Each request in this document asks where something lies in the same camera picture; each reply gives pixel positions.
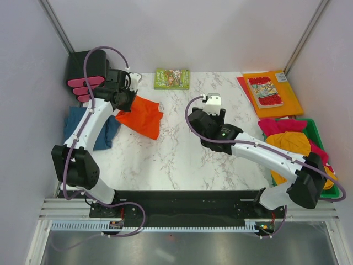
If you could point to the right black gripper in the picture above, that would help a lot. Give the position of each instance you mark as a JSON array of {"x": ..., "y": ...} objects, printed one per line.
[{"x": 218, "y": 118}]

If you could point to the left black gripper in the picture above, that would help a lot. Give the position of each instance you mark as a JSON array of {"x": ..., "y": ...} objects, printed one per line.
[{"x": 127, "y": 107}]

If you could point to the orange t shirt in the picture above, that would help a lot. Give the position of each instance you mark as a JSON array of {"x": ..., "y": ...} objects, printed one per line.
[{"x": 144, "y": 117}]

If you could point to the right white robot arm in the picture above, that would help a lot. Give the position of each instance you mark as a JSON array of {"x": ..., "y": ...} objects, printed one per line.
[{"x": 304, "y": 174}]

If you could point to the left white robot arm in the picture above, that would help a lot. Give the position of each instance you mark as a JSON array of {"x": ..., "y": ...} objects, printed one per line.
[{"x": 74, "y": 164}]

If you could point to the blue folded t shirt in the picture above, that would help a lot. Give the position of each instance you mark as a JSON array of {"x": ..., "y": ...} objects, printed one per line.
[{"x": 105, "y": 138}]

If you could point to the black pink drawer unit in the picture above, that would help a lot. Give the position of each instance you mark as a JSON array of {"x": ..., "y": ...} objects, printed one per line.
[{"x": 97, "y": 69}]

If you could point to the green paperback book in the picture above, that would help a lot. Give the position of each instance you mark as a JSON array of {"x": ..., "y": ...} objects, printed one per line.
[{"x": 172, "y": 79}]

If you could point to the red folder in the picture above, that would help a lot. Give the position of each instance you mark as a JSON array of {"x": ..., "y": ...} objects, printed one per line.
[{"x": 245, "y": 89}]

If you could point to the magenta t shirt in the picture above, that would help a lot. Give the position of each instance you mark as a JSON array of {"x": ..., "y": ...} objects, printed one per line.
[{"x": 271, "y": 126}]

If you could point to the red comic book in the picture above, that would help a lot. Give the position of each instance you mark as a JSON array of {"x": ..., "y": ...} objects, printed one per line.
[{"x": 264, "y": 92}]

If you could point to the orange folder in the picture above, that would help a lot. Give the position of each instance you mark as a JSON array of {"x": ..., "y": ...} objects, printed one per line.
[{"x": 291, "y": 104}]

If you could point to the yellow t shirt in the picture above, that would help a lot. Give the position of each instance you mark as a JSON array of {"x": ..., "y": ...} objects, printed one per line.
[{"x": 298, "y": 142}]

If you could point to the green plastic bin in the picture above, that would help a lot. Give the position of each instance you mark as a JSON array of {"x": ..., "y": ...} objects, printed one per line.
[{"x": 311, "y": 131}]

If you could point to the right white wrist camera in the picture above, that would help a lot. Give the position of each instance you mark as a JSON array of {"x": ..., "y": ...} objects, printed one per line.
[{"x": 212, "y": 104}]

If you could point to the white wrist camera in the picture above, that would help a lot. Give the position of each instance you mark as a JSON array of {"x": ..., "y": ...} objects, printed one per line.
[
  {"x": 135, "y": 80},
  {"x": 212, "y": 104}
]

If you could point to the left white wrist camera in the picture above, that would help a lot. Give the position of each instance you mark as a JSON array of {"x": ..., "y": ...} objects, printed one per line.
[{"x": 135, "y": 80}]

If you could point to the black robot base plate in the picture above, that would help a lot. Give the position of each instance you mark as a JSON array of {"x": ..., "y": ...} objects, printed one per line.
[{"x": 186, "y": 209}]

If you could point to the white slotted cable duct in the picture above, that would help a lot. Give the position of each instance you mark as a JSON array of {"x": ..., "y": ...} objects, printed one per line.
[{"x": 108, "y": 226}]

